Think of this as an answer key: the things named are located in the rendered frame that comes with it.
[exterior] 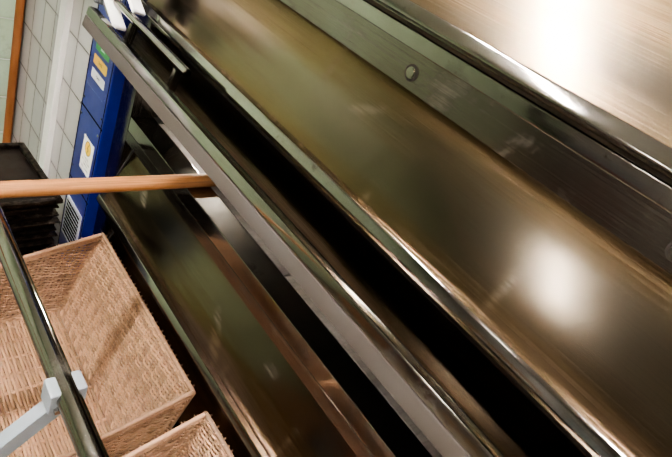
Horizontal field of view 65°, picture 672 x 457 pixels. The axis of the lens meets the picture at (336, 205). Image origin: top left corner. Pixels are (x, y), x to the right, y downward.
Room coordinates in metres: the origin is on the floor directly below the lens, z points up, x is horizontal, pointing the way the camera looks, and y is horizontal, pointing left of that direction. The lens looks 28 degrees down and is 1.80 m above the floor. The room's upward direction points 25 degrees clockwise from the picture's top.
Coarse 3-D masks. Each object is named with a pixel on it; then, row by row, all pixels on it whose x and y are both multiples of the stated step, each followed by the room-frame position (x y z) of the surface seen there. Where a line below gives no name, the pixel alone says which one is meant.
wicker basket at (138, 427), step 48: (96, 240) 1.08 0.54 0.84; (0, 288) 0.91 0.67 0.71; (48, 288) 1.00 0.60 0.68; (96, 288) 1.02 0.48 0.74; (0, 336) 0.88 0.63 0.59; (96, 336) 0.94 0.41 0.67; (144, 336) 0.88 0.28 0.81; (0, 384) 0.77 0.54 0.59; (96, 384) 0.87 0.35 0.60; (144, 384) 0.82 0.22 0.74; (0, 432) 0.67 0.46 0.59; (48, 432) 0.72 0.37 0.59; (144, 432) 0.69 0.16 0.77
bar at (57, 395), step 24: (0, 216) 0.65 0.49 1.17; (0, 240) 0.61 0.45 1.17; (24, 264) 0.59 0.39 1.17; (24, 288) 0.54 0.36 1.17; (24, 312) 0.51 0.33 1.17; (48, 336) 0.49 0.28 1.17; (48, 360) 0.46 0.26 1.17; (48, 384) 0.43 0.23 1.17; (72, 384) 0.44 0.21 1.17; (48, 408) 0.41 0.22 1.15; (72, 408) 0.41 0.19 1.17; (24, 432) 0.40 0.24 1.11; (72, 432) 0.39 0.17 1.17; (96, 432) 0.39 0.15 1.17; (0, 456) 0.38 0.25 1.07; (96, 456) 0.37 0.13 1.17
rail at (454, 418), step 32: (160, 96) 0.81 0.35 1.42; (192, 128) 0.74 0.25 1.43; (224, 160) 0.68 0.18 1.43; (256, 192) 0.63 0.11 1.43; (288, 224) 0.59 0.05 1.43; (320, 256) 0.55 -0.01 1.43; (384, 352) 0.45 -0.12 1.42; (416, 384) 0.42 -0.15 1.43; (448, 416) 0.40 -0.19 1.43; (480, 448) 0.37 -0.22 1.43
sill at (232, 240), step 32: (128, 128) 1.15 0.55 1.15; (160, 128) 1.16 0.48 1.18; (160, 160) 1.04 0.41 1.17; (192, 192) 0.95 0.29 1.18; (224, 224) 0.90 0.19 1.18; (224, 256) 0.85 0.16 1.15; (256, 256) 0.84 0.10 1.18; (256, 288) 0.78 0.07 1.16; (288, 288) 0.80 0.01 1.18; (288, 320) 0.72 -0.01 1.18; (320, 352) 0.68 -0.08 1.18; (320, 384) 0.65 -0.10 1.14; (352, 384) 0.64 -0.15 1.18; (352, 416) 0.60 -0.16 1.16; (384, 416) 0.61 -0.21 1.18; (384, 448) 0.56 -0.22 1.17; (416, 448) 0.58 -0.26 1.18
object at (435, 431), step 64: (128, 64) 0.89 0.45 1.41; (320, 192) 0.81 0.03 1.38; (384, 256) 0.71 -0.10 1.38; (384, 320) 0.53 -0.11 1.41; (448, 320) 0.62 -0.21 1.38; (384, 384) 0.44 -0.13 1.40; (448, 384) 0.47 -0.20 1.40; (512, 384) 0.55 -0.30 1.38; (448, 448) 0.38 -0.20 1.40; (512, 448) 0.42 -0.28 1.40; (576, 448) 0.49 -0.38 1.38
